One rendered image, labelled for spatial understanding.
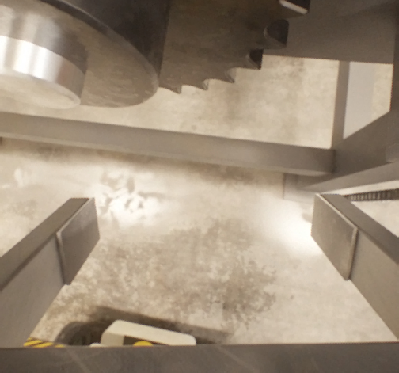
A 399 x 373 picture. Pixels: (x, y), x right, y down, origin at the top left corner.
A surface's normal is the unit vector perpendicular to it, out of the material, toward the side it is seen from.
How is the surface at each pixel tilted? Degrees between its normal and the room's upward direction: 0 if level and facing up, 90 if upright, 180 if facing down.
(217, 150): 0
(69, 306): 0
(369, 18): 90
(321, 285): 0
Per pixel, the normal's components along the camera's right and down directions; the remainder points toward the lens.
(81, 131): -0.11, -0.12
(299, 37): -0.15, 0.98
